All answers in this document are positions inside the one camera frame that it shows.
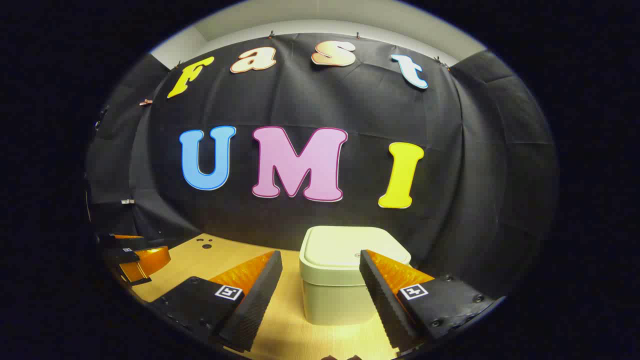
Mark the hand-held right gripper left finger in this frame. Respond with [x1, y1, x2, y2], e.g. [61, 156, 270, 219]
[150, 250, 284, 353]

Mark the black backdrop cloth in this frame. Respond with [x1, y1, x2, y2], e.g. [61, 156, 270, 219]
[85, 32, 558, 301]

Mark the wooden desktop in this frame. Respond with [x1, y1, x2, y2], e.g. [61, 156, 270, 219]
[102, 232, 401, 360]

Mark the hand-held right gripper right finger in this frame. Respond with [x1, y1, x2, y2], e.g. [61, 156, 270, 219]
[359, 249, 497, 352]

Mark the pale green desktop garbage bin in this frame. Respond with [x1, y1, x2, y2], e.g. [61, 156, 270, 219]
[299, 225, 412, 327]

